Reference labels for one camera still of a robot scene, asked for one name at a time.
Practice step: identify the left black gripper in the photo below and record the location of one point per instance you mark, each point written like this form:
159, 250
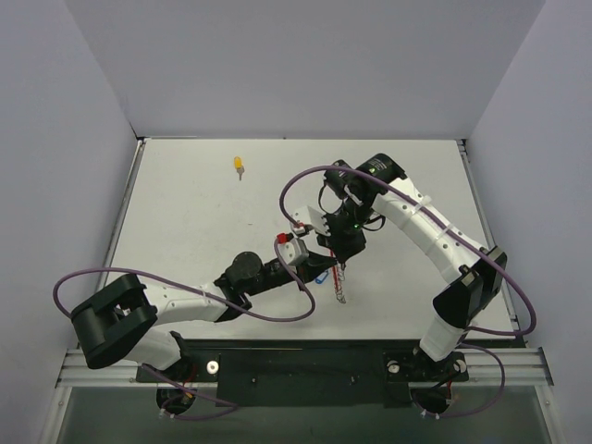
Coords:
304, 267

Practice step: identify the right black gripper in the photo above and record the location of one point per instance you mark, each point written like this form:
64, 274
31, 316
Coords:
348, 247

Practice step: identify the blue tagged key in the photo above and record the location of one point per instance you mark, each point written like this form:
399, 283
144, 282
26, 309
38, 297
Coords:
321, 278

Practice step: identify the red handled keyring holder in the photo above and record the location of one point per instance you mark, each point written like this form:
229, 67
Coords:
338, 274

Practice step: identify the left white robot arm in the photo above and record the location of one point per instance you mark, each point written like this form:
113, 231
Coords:
123, 320

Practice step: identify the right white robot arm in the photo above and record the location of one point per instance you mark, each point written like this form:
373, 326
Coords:
381, 188

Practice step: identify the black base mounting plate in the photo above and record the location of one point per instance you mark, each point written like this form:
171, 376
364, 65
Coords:
315, 372

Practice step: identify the yellow tagged key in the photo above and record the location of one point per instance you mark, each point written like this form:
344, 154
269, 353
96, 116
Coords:
239, 167

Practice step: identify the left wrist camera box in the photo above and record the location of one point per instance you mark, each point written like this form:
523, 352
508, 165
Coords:
290, 249

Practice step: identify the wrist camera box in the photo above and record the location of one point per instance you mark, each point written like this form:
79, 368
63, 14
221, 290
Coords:
308, 219
290, 249

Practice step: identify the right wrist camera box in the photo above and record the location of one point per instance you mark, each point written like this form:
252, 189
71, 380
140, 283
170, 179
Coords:
308, 219

